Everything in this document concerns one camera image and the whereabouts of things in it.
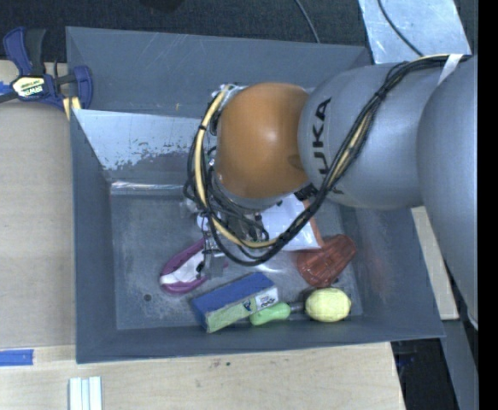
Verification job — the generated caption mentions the pale wood board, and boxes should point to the pale wood board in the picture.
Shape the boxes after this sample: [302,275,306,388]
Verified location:
[0,60,460,352]

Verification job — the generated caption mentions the blue and yellow sponge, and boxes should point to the blue and yellow sponge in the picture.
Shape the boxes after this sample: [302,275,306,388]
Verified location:
[190,271,281,334]

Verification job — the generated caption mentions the yellow lemon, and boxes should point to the yellow lemon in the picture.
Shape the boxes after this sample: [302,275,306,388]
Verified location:
[304,287,353,324]

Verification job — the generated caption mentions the purple and white sunglasses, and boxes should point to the purple and white sunglasses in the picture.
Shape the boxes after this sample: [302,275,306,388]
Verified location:
[159,237,229,296]

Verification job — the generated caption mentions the green handled screwdriver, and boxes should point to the green handled screwdriver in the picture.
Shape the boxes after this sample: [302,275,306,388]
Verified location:
[248,300,314,327]

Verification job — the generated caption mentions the grey metal bin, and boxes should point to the grey metal bin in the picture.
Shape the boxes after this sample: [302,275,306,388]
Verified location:
[64,26,447,365]

